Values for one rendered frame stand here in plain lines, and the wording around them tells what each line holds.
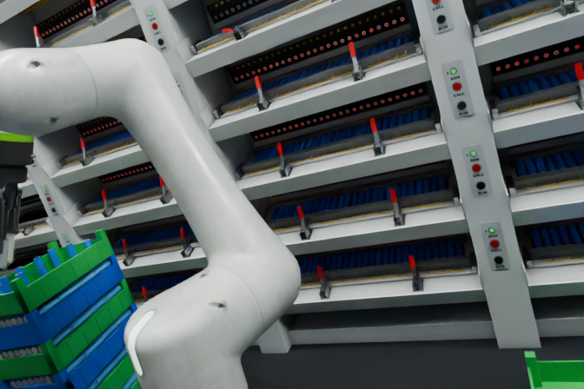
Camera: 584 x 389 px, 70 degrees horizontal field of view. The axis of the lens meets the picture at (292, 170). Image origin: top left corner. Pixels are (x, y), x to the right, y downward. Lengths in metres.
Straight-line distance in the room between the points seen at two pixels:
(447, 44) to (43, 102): 0.77
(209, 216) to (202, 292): 0.13
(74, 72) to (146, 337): 0.37
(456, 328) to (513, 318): 0.16
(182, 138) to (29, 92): 0.21
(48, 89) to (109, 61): 0.11
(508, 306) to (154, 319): 0.86
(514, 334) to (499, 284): 0.14
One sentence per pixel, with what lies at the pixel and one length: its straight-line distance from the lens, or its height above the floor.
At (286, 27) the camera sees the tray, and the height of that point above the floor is 0.91.
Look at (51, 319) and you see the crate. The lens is 1.18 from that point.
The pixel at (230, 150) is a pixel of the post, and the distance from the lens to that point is 1.27.
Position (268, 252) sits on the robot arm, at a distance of 0.65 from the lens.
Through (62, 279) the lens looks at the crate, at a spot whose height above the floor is 0.50.
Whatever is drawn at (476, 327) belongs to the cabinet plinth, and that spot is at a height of 0.03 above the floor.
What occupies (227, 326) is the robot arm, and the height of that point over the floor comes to 0.51.
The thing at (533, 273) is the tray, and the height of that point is 0.18.
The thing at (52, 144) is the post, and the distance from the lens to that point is 1.74.
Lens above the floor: 0.77
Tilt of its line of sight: 10 degrees down
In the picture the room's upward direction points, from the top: 18 degrees counter-clockwise
